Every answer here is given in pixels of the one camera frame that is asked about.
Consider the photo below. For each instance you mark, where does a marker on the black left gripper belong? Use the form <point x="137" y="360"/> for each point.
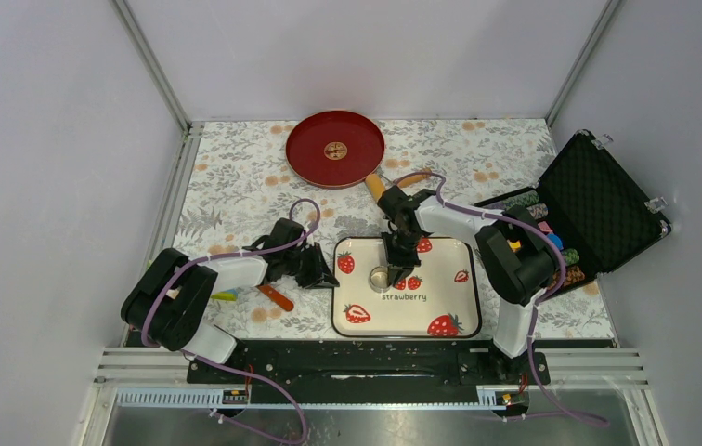
<point x="320" y="275"/>

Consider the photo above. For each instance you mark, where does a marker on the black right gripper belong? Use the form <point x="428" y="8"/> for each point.
<point x="403" y="267"/>

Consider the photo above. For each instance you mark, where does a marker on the metal scraper orange handle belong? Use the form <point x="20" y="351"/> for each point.
<point x="276" y="297"/>

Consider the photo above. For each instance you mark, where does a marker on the strawberry pattern rectangular tray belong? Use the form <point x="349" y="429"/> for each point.
<point x="441" y="298"/>

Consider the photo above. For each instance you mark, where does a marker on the wooden dough roller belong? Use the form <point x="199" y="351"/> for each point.
<point x="378" y="184"/>

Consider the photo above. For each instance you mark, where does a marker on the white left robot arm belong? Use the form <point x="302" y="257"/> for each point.
<point x="167" y="304"/>

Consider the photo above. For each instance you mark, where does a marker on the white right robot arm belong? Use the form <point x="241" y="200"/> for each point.
<point x="522" y="264"/>

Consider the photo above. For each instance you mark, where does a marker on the colourful toy block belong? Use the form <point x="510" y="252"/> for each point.
<point x="227" y="295"/>

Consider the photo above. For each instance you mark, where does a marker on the round red tray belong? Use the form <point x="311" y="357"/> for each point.
<point x="335" y="149"/>

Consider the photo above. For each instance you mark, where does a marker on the black open chip case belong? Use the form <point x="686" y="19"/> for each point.
<point x="600" y="216"/>

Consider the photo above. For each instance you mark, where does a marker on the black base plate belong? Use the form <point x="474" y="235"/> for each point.
<point x="388" y="371"/>

